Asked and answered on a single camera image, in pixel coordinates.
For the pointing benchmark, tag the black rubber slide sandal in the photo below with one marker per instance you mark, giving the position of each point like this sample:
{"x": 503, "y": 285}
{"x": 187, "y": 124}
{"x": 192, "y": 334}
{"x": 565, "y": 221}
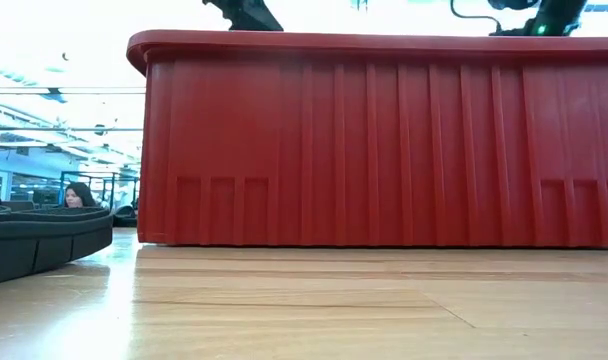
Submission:
{"x": 44, "y": 250}

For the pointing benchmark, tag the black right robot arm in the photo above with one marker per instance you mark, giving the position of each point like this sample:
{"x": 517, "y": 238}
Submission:
{"x": 559, "y": 15}

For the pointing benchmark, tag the red plastic bin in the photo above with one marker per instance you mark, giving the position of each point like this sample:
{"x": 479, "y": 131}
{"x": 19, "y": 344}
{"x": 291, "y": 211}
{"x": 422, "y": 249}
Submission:
{"x": 384, "y": 150}

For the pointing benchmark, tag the dark ceiling fixture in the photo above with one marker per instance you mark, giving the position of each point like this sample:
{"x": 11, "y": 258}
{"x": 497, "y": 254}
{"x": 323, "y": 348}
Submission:
{"x": 53, "y": 93}

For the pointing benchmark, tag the person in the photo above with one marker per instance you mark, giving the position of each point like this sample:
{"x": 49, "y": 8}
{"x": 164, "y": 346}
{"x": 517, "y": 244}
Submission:
{"x": 74, "y": 199}

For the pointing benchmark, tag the dark background monitor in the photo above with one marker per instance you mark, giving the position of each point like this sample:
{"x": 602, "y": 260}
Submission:
{"x": 45, "y": 197}

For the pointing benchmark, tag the teal ceiling beam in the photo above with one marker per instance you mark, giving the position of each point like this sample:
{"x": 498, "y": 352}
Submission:
{"x": 604, "y": 8}

